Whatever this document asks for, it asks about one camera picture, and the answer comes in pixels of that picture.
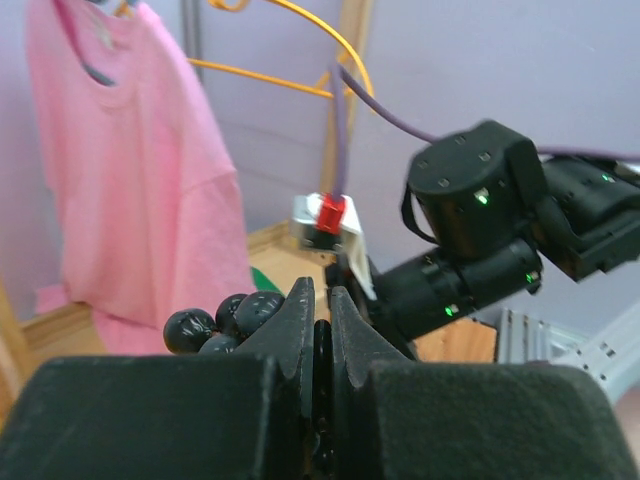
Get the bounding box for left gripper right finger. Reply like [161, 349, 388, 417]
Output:
[331, 288, 630, 479]

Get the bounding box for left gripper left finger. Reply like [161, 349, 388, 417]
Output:
[1, 277, 315, 479]

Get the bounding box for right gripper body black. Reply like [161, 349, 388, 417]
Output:
[324, 239, 542, 360]

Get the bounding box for black grape bunch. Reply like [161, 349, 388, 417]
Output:
[163, 290, 333, 479]

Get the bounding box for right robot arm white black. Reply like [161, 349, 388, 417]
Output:
[325, 120, 639, 357]

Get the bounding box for green cloth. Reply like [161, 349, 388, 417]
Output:
[251, 267, 282, 294]

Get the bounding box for pink shirt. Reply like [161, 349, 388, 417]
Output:
[26, 1, 254, 355]

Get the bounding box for wooden clothes rack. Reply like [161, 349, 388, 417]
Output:
[0, 0, 499, 411]

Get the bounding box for grey clothes hanger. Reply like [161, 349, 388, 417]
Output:
[53, 1, 118, 87]

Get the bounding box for yellow clothes hanger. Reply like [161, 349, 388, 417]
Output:
[112, 0, 375, 116]

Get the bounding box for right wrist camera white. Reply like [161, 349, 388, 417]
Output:
[289, 192, 377, 300]

